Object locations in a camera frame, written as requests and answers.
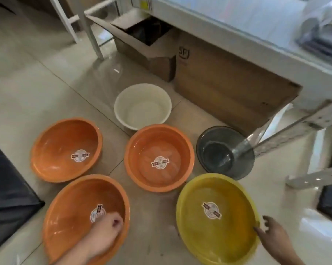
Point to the person's right hand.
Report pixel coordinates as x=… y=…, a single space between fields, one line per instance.
x=276 y=237

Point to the person's left hand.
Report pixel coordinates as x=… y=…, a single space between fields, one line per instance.
x=105 y=233

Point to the person's right thumb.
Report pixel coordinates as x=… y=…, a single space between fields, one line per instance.
x=258 y=232

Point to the person's left fingers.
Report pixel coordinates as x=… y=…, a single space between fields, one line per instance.
x=118 y=222

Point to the orange plastic basin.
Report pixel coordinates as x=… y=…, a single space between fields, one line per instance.
x=61 y=146
x=69 y=215
x=155 y=146

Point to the person's left forearm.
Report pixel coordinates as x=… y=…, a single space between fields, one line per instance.
x=77 y=253

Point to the person's right forearm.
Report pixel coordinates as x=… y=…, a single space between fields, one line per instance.
x=290 y=256

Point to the yellow plastic basin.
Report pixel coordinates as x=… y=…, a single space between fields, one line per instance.
x=215 y=237

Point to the grey transparent plastic basin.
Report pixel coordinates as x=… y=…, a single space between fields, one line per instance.
x=213 y=160

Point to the black fabric bag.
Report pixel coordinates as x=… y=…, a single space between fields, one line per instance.
x=8 y=195

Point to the white plastic basin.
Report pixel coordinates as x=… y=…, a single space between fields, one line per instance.
x=142 y=107

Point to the clear plastic sheet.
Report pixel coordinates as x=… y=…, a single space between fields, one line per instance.
x=105 y=79

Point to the large flat cardboard box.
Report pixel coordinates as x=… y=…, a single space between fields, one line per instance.
x=226 y=85

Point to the open cardboard box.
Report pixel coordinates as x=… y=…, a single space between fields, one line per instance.
x=155 y=63

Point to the white metal shelf rack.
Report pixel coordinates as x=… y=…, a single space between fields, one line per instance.
x=237 y=27

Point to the clear plastic bag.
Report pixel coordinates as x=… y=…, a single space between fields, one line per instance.
x=320 y=33

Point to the white metal frame legs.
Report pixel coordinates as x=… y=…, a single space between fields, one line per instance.
x=88 y=33

